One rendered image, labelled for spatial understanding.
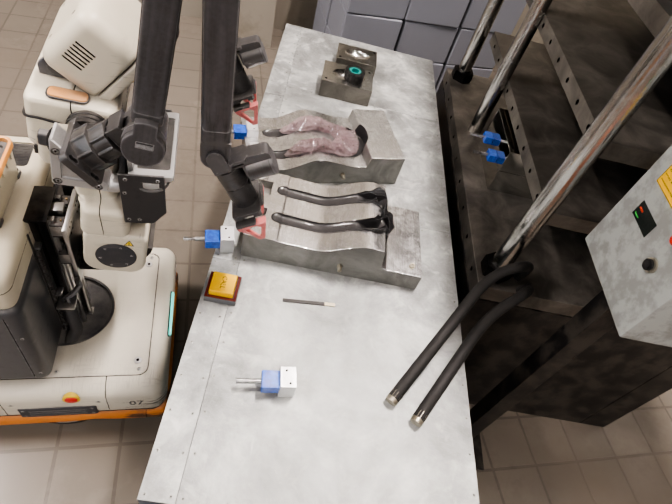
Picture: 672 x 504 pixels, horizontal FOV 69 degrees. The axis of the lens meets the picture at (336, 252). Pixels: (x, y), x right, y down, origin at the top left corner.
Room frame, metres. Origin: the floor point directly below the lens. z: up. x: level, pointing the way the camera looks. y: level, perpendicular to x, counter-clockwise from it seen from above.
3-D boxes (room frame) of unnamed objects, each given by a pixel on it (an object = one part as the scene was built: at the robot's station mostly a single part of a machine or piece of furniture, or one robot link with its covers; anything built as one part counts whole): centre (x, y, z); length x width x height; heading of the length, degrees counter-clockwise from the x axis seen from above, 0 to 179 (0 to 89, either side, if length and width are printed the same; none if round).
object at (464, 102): (1.73, -0.74, 0.75); 1.30 x 0.84 x 0.06; 10
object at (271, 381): (0.48, 0.05, 0.83); 0.13 x 0.05 x 0.05; 109
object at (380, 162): (1.32, 0.17, 0.85); 0.50 x 0.26 x 0.11; 117
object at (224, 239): (0.81, 0.33, 0.83); 0.13 x 0.05 x 0.05; 114
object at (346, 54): (1.98, 0.19, 0.83); 0.17 x 0.13 x 0.06; 100
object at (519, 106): (1.74, -0.79, 1.01); 1.10 x 0.74 x 0.05; 10
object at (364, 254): (0.99, 0.02, 0.87); 0.50 x 0.26 x 0.14; 100
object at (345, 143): (1.32, 0.17, 0.90); 0.26 x 0.18 x 0.08; 117
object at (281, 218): (0.99, 0.04, 0.92); 0.35 x 0.16 x 0.09; 100
